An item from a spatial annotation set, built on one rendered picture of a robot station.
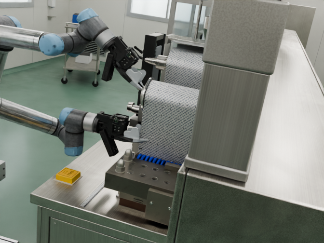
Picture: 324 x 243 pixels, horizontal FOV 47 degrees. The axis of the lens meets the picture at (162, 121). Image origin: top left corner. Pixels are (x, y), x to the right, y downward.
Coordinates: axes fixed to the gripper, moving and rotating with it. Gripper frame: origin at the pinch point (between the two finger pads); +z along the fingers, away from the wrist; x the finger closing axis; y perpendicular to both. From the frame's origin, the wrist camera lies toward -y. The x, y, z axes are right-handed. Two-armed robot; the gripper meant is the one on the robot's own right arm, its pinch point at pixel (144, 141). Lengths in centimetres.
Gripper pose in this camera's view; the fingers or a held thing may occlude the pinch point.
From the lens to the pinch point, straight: 142.0
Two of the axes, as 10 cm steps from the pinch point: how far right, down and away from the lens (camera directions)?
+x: 2.9, -2.9, 9.1
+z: 9.5, 2.2, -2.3
